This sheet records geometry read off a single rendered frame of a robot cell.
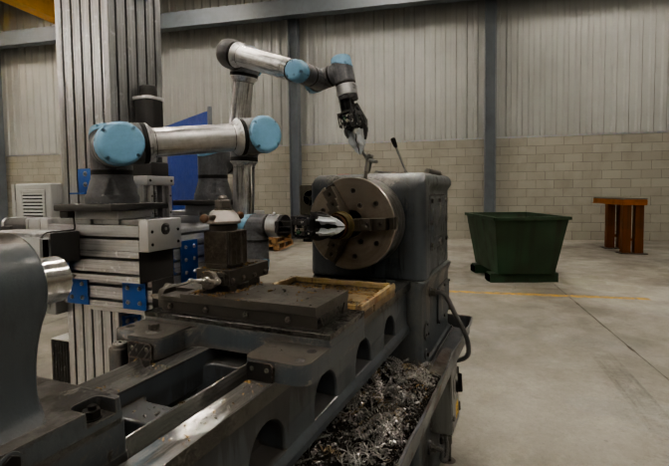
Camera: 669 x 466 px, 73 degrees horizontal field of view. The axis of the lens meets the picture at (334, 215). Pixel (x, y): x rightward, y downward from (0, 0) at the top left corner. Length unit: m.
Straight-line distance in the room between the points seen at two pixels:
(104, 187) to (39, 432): 0.94
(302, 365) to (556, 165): 11.16
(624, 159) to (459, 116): 3.78
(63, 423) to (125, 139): 0.85
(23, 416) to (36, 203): 1.35
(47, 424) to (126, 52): 1.42
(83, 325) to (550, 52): 11.44
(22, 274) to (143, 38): 1.40
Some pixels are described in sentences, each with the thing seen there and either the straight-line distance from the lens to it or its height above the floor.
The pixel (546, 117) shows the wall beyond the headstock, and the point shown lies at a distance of 11.90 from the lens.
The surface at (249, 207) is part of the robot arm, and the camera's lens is 1.59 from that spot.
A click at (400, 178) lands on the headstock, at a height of 1.23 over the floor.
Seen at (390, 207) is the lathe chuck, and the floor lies 1.13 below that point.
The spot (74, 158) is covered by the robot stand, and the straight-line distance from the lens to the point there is 1.85.
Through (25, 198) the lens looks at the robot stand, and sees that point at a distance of 1.97.
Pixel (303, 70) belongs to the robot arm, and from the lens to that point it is 1.62.
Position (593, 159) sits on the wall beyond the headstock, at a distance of 11.98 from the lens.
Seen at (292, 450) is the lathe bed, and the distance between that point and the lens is 0.96.
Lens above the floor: 1.19
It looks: 3 degrees down
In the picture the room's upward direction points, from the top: 1 degrees counter-clockwise
